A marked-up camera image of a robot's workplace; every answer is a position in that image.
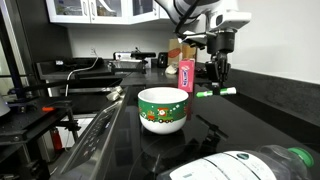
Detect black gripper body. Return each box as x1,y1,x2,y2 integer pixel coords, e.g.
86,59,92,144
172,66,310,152
205,31,235,83

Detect green white marker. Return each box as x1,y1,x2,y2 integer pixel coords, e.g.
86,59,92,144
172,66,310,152
196,87,237,98

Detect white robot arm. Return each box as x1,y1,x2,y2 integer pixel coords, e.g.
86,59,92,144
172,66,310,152
155,0,251,97

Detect white green christmas mug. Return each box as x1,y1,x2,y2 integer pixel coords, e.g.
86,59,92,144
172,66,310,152
138,87,189,134

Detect pink carton box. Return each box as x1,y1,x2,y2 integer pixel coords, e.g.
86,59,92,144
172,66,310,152
178,59,195,92

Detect brown paper bag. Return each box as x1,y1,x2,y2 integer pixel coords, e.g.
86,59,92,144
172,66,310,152
168,39,196,65

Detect white cloth lump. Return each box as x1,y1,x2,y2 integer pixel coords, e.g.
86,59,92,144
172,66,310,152
165,65,178,75

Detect black speaker box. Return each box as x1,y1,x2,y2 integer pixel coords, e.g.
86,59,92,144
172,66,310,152
157,52,168,68

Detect clear bottle green cap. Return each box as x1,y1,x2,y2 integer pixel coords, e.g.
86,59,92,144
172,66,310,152
156,145,314,180

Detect white upper kitchen cabinets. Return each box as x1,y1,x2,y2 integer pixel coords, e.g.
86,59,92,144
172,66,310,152
46,0,169,25

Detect left orange black clamp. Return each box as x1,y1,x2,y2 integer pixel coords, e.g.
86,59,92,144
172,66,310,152
41,100,81,141

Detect stainless stove control panel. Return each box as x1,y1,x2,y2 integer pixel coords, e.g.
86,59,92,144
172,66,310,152
58,86,127,180

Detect red fire extinguisher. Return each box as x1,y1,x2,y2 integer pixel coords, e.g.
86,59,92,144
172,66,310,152
51,128,62,151

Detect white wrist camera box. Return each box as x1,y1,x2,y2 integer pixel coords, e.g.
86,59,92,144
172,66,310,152
209,11,252,31

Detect black camera on stand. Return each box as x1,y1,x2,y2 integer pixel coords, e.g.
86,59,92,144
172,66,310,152
131,52,156,74

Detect grey hanging cable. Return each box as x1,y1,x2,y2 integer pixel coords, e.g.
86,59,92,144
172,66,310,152
64,49,100,98

